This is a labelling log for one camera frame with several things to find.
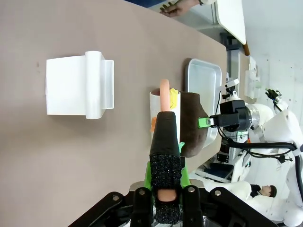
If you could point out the pink lint roller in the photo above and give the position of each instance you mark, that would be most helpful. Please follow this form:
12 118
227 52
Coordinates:
165 137

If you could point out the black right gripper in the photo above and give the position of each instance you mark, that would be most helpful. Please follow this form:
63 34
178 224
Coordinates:
243 113

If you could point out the brown cloth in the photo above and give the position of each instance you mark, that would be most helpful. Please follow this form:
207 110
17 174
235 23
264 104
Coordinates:
191 132

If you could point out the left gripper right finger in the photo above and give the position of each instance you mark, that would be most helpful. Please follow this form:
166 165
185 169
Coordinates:
201 208

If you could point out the large white table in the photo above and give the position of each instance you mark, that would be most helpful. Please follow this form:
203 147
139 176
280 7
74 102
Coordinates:
232 19

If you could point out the person's left hand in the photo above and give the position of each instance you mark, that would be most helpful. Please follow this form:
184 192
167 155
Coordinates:
177 8

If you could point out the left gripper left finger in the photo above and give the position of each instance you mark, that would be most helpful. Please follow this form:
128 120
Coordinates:
132 210

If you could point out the white folding stand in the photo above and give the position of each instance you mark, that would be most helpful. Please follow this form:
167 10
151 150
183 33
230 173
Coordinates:
71 85

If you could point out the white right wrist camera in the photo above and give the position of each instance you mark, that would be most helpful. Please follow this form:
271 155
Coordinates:
231 84

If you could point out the black wristwatch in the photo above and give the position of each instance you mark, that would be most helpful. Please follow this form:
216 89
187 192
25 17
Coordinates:
201 2

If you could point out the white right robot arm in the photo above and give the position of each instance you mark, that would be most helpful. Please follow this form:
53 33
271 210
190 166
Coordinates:
281 127

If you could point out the seated person black hair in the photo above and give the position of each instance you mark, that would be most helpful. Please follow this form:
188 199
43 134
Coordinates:
265 191

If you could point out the metal baking tray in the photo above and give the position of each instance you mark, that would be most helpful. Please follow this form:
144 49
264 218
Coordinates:
203 75

